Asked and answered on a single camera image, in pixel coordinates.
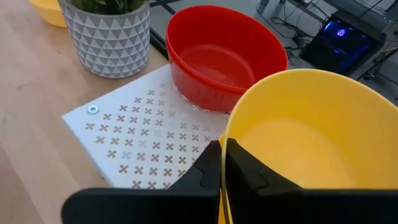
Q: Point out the red plastic mini bowl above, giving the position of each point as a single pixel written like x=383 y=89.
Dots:
x=202 y=96
x=217 y=62

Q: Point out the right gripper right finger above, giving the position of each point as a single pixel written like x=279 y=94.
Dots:
x=311 y=208

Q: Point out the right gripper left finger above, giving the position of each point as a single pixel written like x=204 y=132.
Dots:
x=140 y=208

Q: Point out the white perforated metal shelf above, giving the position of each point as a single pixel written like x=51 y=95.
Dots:
x=140 y=133

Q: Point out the black computer with blue light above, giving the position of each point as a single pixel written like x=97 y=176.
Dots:
x=342 y=46

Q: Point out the black aluminium table frame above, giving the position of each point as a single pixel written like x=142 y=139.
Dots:
x=157 y=40

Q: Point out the succulent in triangle-pattern pot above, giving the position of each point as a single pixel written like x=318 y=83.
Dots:
x=105 y=46

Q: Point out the yellow plastic mini bowl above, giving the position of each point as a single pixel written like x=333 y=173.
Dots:
x=295 y=149
x=49 y=14

